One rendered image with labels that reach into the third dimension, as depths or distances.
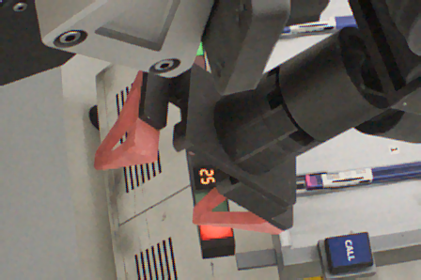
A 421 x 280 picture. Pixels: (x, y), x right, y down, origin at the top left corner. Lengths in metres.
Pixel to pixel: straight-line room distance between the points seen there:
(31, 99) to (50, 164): 0.08
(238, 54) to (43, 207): 0.70
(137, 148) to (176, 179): 1.17
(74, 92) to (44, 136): 0.97
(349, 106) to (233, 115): 0.08
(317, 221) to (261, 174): 0.53
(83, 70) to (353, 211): 1.07
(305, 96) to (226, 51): 0.18
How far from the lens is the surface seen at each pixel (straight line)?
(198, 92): 0.65
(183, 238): 1.76
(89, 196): 2.01
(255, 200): 0.67
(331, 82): 0.60
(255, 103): 0.63
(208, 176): 1.22
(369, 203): 1.21
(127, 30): 0.45
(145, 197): 1.86
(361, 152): 1.24
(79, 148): 2.05
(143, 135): 0.64
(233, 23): 0.42
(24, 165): 1.11
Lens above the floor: 1.40
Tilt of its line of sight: 34 degrees down
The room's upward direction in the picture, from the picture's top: 61 degrees clockwise
